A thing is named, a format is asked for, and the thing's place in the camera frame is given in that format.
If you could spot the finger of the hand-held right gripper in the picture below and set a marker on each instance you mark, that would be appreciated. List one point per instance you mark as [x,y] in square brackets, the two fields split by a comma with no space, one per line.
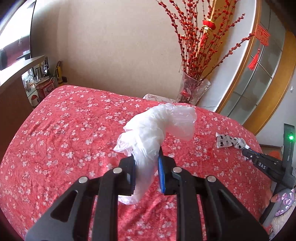
[251,156]

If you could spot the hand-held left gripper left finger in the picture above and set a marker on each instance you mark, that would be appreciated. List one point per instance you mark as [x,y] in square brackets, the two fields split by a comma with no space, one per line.
[134,172]

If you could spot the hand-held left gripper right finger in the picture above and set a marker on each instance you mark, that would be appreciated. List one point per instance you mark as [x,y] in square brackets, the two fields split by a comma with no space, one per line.
[161,173]

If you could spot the black-and-white patterned wrapper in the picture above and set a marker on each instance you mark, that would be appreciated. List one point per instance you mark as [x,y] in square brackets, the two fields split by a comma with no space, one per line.
[227,141]

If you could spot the translucent plastic bag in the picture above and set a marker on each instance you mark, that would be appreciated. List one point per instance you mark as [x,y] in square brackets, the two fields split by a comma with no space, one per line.
[148,134]

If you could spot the person's right forearm patterned sleeve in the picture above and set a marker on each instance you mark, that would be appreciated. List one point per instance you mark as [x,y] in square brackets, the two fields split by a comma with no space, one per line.
[286,204]

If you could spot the frosted glass sliding door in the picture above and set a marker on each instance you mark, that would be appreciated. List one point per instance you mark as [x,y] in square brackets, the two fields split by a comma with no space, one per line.
[254,88]

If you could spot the red floral tablecloth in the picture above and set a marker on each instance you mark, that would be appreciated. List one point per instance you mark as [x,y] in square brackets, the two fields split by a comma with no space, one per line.
[69,139]

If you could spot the small floral-covered table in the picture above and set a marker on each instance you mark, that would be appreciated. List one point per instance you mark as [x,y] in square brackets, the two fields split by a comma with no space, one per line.
[157,97]

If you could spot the glass vase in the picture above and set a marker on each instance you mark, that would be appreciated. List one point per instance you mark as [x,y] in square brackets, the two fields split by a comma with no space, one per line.
[192,92]

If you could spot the red berry branches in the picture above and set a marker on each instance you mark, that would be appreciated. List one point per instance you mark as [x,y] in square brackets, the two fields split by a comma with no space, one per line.
[192,58]

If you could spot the red tin box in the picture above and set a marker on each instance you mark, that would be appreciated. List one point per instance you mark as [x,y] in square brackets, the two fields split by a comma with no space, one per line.
[46,90]

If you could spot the red character ornament with tassel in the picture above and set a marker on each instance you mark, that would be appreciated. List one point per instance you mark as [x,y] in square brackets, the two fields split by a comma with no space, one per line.
[262,36]

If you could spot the small red lantern ornament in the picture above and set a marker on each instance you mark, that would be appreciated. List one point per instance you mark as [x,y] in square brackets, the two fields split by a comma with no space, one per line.
[208,24]

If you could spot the glassware on cabinet shelf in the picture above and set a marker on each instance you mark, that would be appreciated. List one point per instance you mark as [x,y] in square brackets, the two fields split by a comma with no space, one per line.
[34,74]

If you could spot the television cabinet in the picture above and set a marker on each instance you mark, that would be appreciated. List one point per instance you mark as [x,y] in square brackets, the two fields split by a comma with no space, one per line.
[11,104]

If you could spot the flat screen television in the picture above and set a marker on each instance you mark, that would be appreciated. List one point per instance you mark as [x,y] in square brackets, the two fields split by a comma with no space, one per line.
[13,34]

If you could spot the wooden door frame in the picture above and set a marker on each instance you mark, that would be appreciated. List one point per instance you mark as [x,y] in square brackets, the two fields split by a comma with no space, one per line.
[266,111]

